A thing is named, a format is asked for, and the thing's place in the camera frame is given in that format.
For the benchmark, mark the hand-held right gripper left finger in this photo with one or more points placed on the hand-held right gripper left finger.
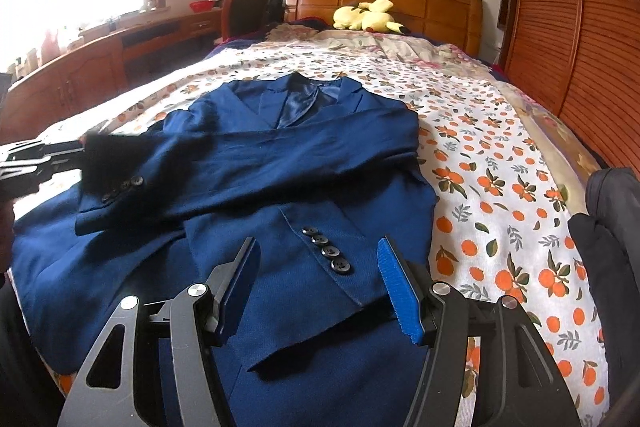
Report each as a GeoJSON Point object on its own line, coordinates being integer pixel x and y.
{"type": "Point", "coordinates": [242, 277]}

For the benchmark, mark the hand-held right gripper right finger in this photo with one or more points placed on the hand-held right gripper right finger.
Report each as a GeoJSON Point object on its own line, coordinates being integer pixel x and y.
{"type": "Point", "coordinates": [400, 292]}

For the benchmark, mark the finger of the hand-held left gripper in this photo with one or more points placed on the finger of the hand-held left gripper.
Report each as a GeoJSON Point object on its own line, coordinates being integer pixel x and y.
{"type": "Point", "coordinates": [60, 149]}
{"type": "Point", "coordinates": [30, 179]}

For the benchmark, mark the navy blue blazer jacket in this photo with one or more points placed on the navy blue blazer jacket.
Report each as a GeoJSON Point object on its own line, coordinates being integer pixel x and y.
{"type": "Point", "coordinates": [225, 167]}

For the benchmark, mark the long wooden desk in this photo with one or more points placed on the long wooden desk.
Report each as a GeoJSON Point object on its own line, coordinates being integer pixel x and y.
{"type": "Point", "coordinates": [90, 77]}

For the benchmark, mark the orange fruit print bedsheet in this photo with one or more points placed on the orange fruit print bedsheet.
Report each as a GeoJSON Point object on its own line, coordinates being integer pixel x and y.
{"type": "Point", "coordinates": [500, 207]}

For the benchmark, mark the red bowl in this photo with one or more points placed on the red bowl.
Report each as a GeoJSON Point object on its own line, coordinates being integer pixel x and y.
{"type": "Point", "coordinates": [200, 7]}

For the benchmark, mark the black folded cloth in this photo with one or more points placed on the black folded cloth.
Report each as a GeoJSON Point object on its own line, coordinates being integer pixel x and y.
{"type": "Point", "coordinates": [615, 297]}

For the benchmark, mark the dark brown bag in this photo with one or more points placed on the dark brown bag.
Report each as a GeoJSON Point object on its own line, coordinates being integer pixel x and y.
{"type": "Point", "coordinates": [255, 12]}

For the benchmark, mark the dark grey folded cloth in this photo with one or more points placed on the dark grey folded cloth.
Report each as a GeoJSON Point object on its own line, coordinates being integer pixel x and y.
{"type": "Point", "coordinates": [617, 192]}

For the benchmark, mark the beige floral quilt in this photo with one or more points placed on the beige floral quilt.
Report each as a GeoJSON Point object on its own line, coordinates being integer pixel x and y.
{"type": "Point", "coordinates": [400, 47]}

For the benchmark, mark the yellow plush toy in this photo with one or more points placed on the yellow plush toy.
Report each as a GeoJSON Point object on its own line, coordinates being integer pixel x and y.
{"type": "Point", "coordinates": [360, 17]}

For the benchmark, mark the wooden bed headboard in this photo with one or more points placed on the wooden bed headboard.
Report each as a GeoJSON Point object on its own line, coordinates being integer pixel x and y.
{"type": "Point", "coordinates": [425, 7]}

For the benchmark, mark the wooden louvered wardrobe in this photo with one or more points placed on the wooden louvered wardrobe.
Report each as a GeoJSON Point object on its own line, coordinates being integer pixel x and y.
{"type": "Point", "coordinates": [575, 32]}

